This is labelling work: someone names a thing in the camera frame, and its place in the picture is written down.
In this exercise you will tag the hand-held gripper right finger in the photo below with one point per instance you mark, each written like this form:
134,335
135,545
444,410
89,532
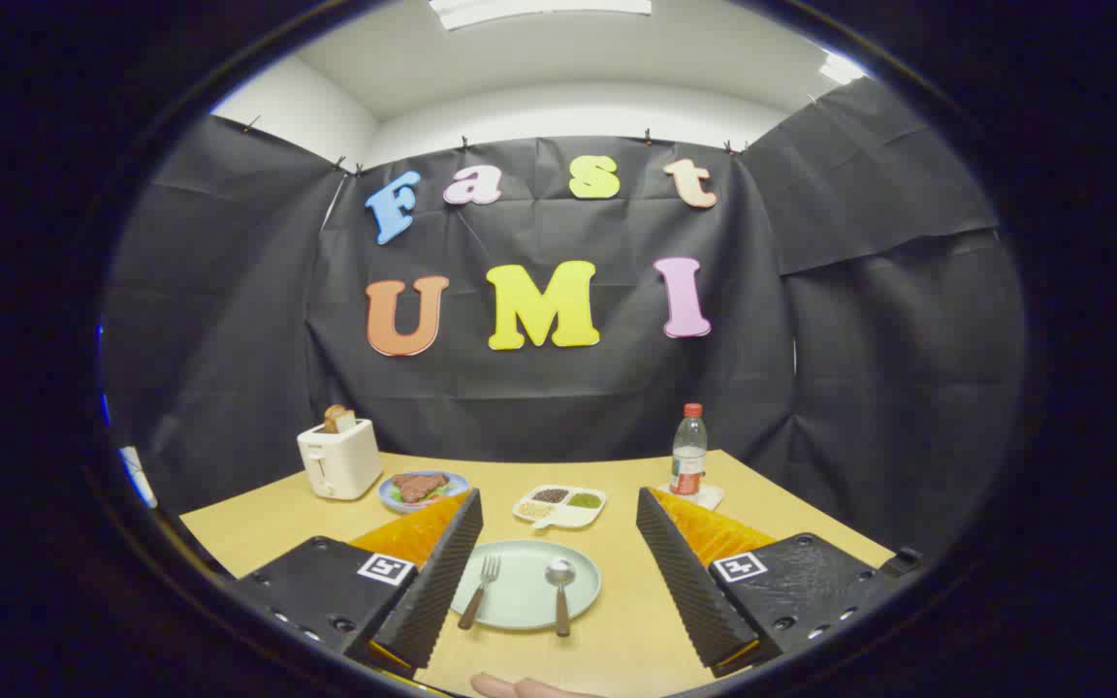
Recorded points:
689,591

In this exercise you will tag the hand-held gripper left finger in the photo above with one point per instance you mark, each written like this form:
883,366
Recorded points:
432,591

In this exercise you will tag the pale green plate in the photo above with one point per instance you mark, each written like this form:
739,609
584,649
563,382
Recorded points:
520,591

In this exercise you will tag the white square coaster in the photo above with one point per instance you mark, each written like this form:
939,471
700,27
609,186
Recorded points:
711,497

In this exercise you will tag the meat slices with greens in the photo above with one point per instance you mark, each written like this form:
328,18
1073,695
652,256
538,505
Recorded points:
420,485

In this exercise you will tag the small blue plate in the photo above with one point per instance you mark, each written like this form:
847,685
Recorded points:
458,481

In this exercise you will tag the pale beans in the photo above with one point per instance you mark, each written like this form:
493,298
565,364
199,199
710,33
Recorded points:
534,509

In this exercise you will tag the clear bottle with red cap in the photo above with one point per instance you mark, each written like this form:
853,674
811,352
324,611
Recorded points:
688,456

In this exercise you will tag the green beans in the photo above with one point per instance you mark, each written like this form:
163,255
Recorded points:
585,500

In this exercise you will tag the white divided dish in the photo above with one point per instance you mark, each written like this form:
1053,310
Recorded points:
568,516

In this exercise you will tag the dark brown beans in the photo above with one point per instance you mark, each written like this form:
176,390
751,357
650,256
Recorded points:
551,495

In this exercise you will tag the white toaster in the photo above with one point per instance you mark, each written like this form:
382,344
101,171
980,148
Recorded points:
340,460

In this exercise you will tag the toasted bread slice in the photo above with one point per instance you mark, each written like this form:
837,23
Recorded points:
337,419

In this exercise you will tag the black backdrop cloth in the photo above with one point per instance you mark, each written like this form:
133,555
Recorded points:
539,388

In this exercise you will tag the small ceiling light panel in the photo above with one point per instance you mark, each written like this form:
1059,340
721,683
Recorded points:
842,68

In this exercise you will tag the long ceiling light panel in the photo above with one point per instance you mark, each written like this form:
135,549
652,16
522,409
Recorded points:
539,10

